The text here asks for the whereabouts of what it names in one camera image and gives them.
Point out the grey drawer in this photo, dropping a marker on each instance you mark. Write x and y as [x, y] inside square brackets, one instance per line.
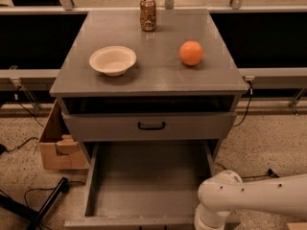
[94, 128]
[148, 185]

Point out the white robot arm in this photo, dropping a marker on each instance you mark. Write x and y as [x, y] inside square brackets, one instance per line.
[225, 192]

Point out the grey top drawer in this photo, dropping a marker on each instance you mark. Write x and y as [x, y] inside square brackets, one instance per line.
[94, 128]

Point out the grey drawer cabinet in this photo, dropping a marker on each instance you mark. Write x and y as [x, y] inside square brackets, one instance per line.
[159, 82]

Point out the cardboard box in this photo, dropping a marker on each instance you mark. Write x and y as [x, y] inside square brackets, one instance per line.
[58, 150]

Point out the orange fruit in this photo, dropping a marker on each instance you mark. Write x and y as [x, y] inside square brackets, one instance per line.
[190, 53]

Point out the white paper bowl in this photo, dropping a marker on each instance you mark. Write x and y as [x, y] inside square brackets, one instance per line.
[113, 61]

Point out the gold soda can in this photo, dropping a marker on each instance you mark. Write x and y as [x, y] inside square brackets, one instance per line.
[148, 15]

